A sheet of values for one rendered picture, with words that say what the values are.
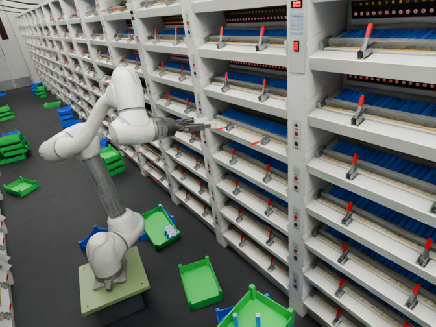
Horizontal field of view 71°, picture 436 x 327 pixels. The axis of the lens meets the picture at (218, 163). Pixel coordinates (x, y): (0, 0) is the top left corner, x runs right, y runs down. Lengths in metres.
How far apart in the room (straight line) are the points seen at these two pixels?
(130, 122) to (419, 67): 0.89
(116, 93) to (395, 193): 1.00
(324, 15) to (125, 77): 0.71
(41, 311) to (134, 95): 1.56
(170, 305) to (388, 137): 1.49
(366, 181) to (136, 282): 1.29
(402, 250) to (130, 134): 1.01
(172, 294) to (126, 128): 1.19
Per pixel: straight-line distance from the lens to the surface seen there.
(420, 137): 1.00
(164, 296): 2.04
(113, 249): 1.78
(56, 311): 2.26
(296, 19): 1.12
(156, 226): 2.44
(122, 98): 1.19
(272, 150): 1.36
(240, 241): 2.06
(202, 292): 1.99
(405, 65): 0.95
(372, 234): 1.25
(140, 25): 2.26
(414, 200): 1.09
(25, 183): 4.00
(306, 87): 1.13
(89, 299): 1.89
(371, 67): 0.99
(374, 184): 1.14
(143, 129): 1.17
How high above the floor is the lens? 1.53
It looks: 28 degrees down
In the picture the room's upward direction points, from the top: 7 degrees counter-clockwise
